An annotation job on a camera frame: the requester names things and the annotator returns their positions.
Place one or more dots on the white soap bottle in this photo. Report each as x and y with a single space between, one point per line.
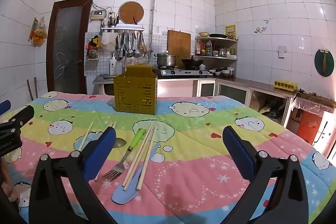
113 65

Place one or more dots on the metal wall rack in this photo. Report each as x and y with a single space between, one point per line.
123 27

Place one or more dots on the black wok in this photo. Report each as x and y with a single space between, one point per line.
192 62

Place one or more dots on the beige control box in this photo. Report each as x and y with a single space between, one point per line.
97 16

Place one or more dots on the steel sink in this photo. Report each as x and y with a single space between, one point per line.
105 78

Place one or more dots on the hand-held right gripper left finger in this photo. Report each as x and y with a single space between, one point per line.
101 150

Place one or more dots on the yellow wall poster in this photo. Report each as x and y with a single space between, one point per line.
230 31

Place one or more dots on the red cabinet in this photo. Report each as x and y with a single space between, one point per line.
309 124

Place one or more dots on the metal spoon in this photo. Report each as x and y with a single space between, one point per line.
120 143

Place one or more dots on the orange hanging bag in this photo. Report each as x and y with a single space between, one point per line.
39 35

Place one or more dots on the stack of small bowls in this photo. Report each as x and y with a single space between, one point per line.
221 72

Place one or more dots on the wooden stick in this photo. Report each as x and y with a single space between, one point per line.
36 87
30 90

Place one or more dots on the steel pot with lid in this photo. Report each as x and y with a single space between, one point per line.
166 60

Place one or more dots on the rectangular wooden cutting board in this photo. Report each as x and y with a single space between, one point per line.
178 45

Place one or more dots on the gas stove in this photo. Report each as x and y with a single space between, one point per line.
183 72

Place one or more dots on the round wooden board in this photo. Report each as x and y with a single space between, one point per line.
130 12

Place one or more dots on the beige bowl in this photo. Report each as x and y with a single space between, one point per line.
203 34

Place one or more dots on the yellow egg carton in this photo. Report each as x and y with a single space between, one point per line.
285 85

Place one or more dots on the red yellow hanging gloves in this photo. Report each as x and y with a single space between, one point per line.
94 41

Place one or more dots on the black pan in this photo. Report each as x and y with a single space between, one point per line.
218 35

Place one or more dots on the steel cutlery cup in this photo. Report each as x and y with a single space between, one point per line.
113 21

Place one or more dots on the olive slotted utensil holder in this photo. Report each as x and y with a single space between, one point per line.
135 92

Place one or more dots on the white hanging cloth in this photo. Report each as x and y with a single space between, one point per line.
108 40

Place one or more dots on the printed cartoon blanket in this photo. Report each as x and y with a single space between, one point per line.
197 134

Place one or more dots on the person's left hand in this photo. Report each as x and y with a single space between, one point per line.
4 172

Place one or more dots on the kitchen counter cabinet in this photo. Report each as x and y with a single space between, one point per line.
236 90

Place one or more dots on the wall sticker hooks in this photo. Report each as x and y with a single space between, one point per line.
260 29

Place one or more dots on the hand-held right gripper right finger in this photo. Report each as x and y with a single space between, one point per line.
237 150

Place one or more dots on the green round board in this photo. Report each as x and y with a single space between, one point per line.
319 64

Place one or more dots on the light blue spatula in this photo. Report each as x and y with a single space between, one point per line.
124 195

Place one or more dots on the row of hanging metal utensils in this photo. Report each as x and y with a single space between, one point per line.
130 45

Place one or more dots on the brown frosted glass door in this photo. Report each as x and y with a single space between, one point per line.
67 50

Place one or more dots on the metal corner shelf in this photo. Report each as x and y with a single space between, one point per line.
223 39

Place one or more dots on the pink plastic sheet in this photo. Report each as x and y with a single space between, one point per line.
315 108

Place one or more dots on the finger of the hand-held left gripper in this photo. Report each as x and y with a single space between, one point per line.
4 107
23 113

